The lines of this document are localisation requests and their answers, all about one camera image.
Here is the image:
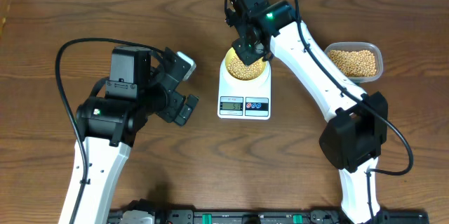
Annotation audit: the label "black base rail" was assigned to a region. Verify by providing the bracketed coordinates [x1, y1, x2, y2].
[107, 198, 431, 224]

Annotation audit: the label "clear plastic container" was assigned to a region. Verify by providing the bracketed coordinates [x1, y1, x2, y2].
[324, 41, 384, 84]

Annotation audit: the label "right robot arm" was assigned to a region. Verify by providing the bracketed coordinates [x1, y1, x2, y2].
[225, 0, 388, 223]

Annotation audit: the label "white digital kitchen scale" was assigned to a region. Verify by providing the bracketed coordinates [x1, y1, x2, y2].
[217, 49, 272, 120]

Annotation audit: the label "soybeans in bowl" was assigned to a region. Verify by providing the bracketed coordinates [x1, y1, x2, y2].
[227, 55, 264, 81]

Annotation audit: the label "yellow bowl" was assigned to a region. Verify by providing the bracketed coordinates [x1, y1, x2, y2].
[224, 46, 269, 81]

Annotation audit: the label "soybeans in container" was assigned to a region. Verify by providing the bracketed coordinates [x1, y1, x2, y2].
[328, 50, 377, 77]

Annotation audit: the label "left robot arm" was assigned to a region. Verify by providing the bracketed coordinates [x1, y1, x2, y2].
[59, 46, 199, 223]

